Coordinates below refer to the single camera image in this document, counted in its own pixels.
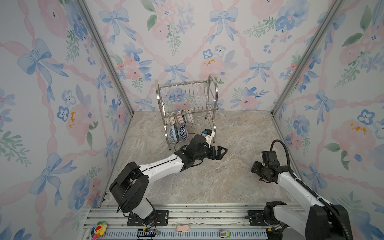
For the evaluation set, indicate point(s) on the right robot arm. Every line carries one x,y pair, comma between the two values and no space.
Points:
321,220

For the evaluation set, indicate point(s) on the colourful flower toy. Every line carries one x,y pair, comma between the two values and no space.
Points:
99,230

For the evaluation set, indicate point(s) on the dark blue patterned bowl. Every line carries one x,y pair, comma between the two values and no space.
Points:
181,120

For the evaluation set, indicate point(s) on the pink eraser block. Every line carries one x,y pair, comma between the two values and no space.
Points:
182,229

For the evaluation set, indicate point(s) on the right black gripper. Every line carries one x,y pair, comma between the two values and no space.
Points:
255,168

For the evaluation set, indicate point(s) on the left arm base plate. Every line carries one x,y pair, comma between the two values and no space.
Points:
157,218

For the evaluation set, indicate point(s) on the small green device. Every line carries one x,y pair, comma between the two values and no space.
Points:
224,234

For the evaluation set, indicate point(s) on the chrome wire dish rack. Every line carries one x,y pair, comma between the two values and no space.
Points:
198,98

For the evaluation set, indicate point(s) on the blue white floral bowl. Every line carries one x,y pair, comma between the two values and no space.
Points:
174,134

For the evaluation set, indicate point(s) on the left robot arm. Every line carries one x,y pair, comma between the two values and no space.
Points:
129,187

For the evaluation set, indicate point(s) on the orange patterned bowl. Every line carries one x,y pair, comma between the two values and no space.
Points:
183,133

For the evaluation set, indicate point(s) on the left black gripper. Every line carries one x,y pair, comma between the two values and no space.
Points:
219,156

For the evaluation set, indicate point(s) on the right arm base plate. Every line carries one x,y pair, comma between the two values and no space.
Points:
256,218

